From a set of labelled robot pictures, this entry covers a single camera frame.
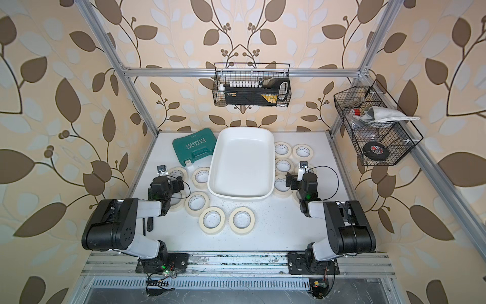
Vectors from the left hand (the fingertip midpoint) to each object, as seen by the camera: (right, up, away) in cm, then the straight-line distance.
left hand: (170, 177), depth 94 cm
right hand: (+65, +2, 0) cm, 65 cm away
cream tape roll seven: (+22, -19, -7) cm, 30 cm away
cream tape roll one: (+37, -19, -8) cm, 42 cm away
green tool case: (+8, +15, +14) cm, 22 cm away
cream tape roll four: (+14, -13, -3) cm, 19 cm away
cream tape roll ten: (+55, -6, 0) cm, 56 cm away
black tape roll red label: (+89, +13, -22) cm, 92 cm away
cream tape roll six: (+72, +12, +17) cm, 75 cm away
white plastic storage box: (+36, +5, +10) cm, 38 cm away
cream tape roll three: (+1, +2, +6) cm, 7 cm away
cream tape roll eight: (+14, -1, +5) cm, 15 cm away
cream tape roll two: (+6, -11, -5) cm, 13 cm away
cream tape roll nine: (+59, +5, +11) cm, 60 cm away
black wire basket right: (+91, +20, -21) cm, 96 cm away
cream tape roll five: (+60, +14, +18) cm, 64 cm away
